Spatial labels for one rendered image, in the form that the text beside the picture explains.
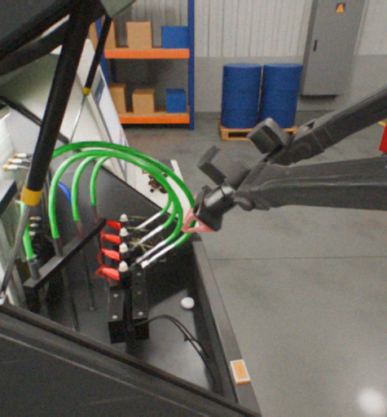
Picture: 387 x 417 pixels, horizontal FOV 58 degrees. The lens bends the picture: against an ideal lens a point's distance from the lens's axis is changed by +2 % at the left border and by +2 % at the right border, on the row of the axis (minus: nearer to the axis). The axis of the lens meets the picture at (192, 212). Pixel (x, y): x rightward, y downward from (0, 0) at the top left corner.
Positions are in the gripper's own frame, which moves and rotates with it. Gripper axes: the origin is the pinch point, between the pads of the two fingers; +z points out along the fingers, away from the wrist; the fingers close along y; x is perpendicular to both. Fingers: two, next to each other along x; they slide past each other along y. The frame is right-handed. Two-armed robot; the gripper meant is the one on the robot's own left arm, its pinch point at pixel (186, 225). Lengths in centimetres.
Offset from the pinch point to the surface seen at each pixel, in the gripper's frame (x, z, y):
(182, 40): -9, 141, -506
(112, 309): 1.2, 27.4, 12.2
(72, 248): -15.3, 29.3, 1.5
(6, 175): -38.8, 28.2, -5.7
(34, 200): -29.4, -16.8, 31.9
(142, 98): -2, 245, -476
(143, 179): 1, 51, -67
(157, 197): 7, 41, -51
